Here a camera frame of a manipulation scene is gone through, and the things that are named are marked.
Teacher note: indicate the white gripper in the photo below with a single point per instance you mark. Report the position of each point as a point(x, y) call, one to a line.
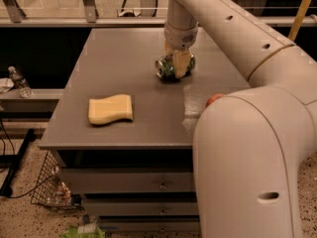
point(179, 38)

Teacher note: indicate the green soda can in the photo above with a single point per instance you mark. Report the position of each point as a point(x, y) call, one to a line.
point(165, 67)

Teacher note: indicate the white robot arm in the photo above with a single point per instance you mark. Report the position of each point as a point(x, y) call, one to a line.
point(248, 145)

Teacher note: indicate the red apple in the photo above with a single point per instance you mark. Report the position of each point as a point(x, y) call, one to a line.
point(213, 98)

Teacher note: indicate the yellow sponge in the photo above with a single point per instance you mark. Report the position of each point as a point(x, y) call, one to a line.
point(110, 109)

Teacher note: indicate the grey drawer cabinet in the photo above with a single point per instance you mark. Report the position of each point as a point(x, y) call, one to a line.
point(135, 175)

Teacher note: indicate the clear plastic water bottle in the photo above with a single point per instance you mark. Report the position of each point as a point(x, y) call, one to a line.
point(20, 82)

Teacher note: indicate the crumpled white paper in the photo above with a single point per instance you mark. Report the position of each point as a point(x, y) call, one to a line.
point(5, 84)

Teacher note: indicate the green white package on floor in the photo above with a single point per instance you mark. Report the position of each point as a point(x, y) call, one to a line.
point(90, 230)

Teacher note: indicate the black metal stand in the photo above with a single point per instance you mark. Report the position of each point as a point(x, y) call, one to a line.
point(12, 162)

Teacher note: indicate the metal railing frame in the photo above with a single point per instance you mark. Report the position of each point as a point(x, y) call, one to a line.
point(99, 13)

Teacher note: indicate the wire mesh basket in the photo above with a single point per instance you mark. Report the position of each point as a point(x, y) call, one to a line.
point(50, 191)

